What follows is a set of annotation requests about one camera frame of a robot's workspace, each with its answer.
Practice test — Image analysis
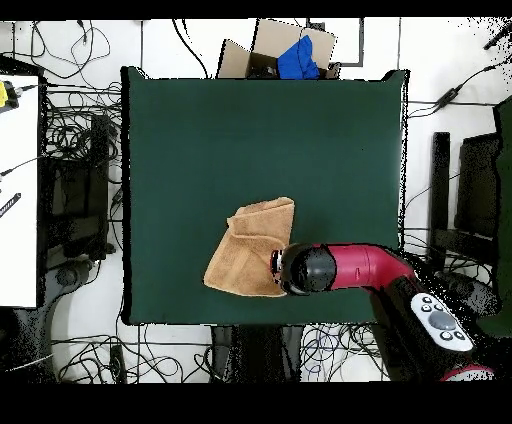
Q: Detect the tan terry towel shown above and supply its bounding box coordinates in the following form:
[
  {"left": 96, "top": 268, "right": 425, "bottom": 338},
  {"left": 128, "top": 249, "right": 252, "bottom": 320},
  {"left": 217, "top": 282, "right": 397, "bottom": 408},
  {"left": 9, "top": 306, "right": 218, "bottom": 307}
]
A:
[{"left": 202, "top": 196, "right": 296, "bottom": 298}]

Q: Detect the black flat bar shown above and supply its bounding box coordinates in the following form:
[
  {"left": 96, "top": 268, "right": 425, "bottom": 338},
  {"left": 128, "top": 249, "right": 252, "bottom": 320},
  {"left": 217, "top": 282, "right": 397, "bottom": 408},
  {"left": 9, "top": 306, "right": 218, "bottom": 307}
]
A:
[{"left": 0, "top": 192, "right": 22, "bottom": 219}]

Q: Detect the dark green table cloth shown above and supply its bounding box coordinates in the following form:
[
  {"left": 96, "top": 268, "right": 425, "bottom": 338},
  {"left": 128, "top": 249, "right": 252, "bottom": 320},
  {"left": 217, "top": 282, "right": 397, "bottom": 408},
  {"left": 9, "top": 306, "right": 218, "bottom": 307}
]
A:
[{"left": 120, "top": 65, "right": 410, "bottom": 326}]

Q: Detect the black long beam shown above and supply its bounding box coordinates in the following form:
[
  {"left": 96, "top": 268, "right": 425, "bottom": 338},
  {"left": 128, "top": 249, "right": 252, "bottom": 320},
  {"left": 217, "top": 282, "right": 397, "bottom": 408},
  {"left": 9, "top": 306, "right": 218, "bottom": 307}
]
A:
[{"left": 426, "top": 131, "right": 452, "bottom": 274}]

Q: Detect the black power strip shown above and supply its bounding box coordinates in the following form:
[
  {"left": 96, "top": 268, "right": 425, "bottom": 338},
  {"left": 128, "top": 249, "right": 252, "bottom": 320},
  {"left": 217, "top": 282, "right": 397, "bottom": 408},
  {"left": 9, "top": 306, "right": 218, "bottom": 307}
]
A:
[{"left": 109, "top": 344, "right": 127, "bottom": 383}]

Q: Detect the blue cloth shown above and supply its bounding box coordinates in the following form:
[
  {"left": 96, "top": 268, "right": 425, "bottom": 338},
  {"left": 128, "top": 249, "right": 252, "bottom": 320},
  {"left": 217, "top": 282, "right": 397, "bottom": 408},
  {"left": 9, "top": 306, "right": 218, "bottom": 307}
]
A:
[{"left": 276, "top": 34, "right": 321, "bottom": 80}]

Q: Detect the black equipment stand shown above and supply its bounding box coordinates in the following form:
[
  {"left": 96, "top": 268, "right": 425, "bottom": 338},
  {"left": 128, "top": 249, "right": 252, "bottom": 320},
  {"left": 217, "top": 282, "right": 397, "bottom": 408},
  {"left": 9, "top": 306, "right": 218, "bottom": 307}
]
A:
[{"left": 39, "top": 113, "right": 113, "bottom": 261}]

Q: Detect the brown cardboard box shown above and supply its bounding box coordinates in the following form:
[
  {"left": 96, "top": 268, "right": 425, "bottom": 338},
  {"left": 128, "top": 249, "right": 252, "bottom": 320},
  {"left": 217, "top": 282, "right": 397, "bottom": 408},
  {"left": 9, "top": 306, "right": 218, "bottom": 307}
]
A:
[{"left": 215, "top": 17, "right": 341, "bottom": 80}]

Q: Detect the green draped cloth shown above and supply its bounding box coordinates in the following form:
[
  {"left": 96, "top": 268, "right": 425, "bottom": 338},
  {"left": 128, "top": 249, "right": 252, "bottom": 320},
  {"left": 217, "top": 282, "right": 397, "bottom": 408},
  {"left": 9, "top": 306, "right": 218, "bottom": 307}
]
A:
[{"left": 473, "top": 94, "right": 512, "bottom": 339}]

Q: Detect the white desk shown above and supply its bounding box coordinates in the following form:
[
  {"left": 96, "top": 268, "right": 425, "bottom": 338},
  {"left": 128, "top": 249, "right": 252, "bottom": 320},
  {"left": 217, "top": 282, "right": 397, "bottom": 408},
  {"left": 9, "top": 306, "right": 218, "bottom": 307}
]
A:
[{"left": 0, "top": 73, "right": 41, "bottom": 309}]

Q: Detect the black rod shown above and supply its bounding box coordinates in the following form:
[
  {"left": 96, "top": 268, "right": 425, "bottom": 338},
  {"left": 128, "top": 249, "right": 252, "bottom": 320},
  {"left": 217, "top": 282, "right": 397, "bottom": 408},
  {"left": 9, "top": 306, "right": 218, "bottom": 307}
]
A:
[{"left": 482, "top": 19, "right": 512, "bottom": 51}]

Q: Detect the yellow and black tool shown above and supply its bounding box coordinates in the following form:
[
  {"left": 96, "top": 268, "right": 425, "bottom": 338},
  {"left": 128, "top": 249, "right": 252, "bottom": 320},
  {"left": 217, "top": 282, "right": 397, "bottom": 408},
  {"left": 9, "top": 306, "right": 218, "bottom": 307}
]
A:
[{"left": 0, "top": 79, "right": 21, "bottom": 114}]

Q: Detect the black and blue cable tangle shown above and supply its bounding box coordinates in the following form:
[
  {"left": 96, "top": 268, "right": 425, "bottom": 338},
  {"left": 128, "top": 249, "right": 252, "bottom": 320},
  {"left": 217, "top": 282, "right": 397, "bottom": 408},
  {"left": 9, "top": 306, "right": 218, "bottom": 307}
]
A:
[{"left": 299, "top": 322, "right": 385, "bottom": 382}]

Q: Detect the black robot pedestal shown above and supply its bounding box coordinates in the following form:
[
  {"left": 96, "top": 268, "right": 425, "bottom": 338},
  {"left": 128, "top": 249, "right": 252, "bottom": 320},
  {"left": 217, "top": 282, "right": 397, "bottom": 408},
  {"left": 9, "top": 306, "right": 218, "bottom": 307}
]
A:
[{"left": 210, "top": 323, "right": 306, "bottom": 383}]

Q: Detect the black round pedestal foot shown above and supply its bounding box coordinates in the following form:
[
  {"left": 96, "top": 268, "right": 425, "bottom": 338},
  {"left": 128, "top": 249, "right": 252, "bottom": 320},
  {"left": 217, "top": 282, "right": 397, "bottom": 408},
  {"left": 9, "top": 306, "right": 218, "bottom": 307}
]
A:
[
  {"left": 435, "top": 270, "right": 503, "bottom": 319},
  {"left": 53, "top": 259, "right": 95, "bottom": 289}
]

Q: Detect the black power adapter with cable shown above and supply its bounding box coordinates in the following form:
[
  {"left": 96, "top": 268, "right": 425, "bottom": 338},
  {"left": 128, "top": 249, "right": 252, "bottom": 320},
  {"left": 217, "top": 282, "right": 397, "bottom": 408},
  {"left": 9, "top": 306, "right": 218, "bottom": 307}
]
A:
[{"left": 406, "top": 55, "right": 512, "bottom": 119}]

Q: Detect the black looped cable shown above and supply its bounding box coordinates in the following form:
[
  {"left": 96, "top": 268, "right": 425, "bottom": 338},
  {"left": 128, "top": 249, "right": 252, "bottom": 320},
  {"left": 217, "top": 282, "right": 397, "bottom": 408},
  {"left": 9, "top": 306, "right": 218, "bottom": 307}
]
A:
[{"left": 11, "top": 19, "right": 112, "bottom": 81}]

